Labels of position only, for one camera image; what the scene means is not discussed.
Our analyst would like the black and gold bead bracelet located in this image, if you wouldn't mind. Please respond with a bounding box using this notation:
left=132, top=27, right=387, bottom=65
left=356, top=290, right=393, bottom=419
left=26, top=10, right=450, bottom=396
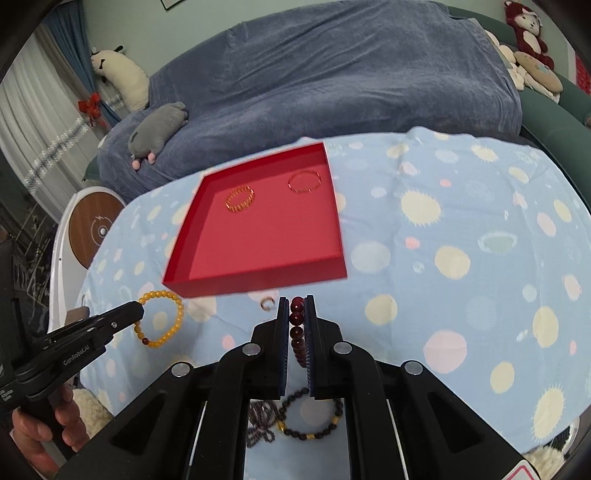
left=276, top=388, right=345, bottom=439

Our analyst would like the dark red bead bracelet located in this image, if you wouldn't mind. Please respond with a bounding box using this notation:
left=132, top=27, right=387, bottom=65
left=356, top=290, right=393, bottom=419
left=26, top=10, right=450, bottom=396
left=288, top=296, right=308, bottom=368

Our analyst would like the red jewelry box tray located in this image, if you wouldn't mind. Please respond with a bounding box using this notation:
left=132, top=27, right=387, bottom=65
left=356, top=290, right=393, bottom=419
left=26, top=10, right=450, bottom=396
left=161, top=142, right=348, bottom=298

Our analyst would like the round cookie plush cushion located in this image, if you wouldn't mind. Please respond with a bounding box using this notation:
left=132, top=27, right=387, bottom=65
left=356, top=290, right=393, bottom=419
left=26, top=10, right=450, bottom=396
left=512, top=51, right=564, bottom=95

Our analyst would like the teal sofa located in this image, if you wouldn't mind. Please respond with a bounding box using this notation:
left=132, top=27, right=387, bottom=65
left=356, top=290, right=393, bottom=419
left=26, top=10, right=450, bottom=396
left=445, top=4, right=591, bottom=158

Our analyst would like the red ribbon bow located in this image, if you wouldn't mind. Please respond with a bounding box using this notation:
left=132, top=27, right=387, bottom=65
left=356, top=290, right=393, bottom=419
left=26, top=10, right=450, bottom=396
left=78, top=92, right=102, bottom=127

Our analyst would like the small yellow bead bracelet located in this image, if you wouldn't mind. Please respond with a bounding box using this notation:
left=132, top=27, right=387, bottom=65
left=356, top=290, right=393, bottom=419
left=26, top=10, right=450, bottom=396
left=133, top=290, right=185, bottom=347

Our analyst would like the blue curtain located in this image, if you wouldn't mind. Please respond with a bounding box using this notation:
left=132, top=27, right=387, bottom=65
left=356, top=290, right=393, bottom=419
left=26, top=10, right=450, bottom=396
left=44, top=7, right=121, bottom=130

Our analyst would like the cream plush toy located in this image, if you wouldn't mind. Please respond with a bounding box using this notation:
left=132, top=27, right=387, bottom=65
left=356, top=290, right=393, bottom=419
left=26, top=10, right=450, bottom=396
left=485, top=30, right=522, bottom=88

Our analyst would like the blue grey blanket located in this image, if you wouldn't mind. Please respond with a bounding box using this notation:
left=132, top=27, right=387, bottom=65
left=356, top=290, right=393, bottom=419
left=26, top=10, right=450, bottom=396
left=98, top=0, right=522, bottom=197

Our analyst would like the grey mouse plush toy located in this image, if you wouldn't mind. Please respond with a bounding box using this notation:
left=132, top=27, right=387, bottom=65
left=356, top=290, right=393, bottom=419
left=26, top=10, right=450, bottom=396
left=128, top=102, right=189, bottom=171

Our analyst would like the red monkey plush toy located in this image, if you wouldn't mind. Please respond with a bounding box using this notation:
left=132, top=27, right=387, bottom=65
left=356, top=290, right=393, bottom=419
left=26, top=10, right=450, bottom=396
left=504, top=0, right=555, bottom=70

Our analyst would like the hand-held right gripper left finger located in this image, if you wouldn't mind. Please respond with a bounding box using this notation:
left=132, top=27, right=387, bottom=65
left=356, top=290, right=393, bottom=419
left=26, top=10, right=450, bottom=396
left=55, top=295, right=291, bottom=480

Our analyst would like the white plush toy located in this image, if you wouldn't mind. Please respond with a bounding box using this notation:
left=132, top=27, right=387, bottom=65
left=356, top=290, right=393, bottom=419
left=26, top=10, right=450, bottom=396
left=90, top=45, right=151, bottom=112

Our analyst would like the red wall decoration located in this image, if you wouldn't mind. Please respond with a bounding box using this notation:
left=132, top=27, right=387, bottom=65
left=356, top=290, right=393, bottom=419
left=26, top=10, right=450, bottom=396
left=575, top=53, right=591, bottom=93

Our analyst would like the white device with wooden disc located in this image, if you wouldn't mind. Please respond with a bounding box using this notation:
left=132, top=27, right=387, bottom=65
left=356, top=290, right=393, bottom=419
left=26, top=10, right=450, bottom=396
left=51, top=187, right=125, bottom=324

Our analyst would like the brown card tag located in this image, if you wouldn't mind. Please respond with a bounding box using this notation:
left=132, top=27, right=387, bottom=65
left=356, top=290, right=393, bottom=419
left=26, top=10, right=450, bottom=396
left=65, top=293, right=93, bottom=326

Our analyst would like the white sheer curtain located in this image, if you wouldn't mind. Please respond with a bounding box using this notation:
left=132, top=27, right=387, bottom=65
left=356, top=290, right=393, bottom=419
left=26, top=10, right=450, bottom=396
left=0, top=23, right=107, bottom=222

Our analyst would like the light blue dotted tablecloth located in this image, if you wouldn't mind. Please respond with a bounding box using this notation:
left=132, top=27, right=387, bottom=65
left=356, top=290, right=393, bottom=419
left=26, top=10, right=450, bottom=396
left=76, top=124, right=591, bottom=480

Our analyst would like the dark purple beaded bracelet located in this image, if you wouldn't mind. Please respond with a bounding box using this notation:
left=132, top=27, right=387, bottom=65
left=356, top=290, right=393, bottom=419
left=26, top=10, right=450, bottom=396
left=247, top=399, right=280, bottom=450

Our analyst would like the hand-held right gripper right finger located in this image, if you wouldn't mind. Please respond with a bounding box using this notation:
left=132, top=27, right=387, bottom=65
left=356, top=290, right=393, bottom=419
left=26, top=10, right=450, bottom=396
left=305, top=295, right=522, bottom=480

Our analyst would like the person's left hand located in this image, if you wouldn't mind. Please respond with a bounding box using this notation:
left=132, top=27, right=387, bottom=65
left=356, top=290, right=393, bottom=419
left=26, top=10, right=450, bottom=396
left=11, top=385, right=87, bottom=468

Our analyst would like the gold beaded bangle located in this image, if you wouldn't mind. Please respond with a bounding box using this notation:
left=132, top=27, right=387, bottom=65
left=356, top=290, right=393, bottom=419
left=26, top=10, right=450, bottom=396
left=225, top=185, right=256, bottom=213

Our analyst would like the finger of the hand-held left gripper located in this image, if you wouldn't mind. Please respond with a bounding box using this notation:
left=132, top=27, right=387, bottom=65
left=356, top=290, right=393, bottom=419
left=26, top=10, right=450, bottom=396
left=44, top=301, right=145, bottom=344

